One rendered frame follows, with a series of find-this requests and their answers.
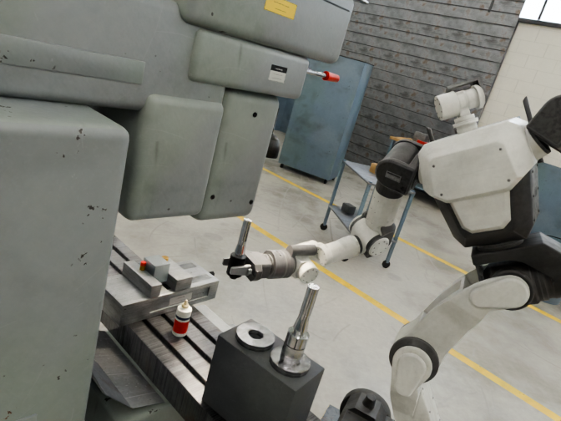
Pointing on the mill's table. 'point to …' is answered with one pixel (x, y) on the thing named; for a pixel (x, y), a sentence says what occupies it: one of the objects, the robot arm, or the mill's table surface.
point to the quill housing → (239, 154)
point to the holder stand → (259, 377)
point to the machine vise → (153, 292)
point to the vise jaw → (178, 277)
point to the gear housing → (245, 65)
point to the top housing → (277, 23)
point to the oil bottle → (182, 320)
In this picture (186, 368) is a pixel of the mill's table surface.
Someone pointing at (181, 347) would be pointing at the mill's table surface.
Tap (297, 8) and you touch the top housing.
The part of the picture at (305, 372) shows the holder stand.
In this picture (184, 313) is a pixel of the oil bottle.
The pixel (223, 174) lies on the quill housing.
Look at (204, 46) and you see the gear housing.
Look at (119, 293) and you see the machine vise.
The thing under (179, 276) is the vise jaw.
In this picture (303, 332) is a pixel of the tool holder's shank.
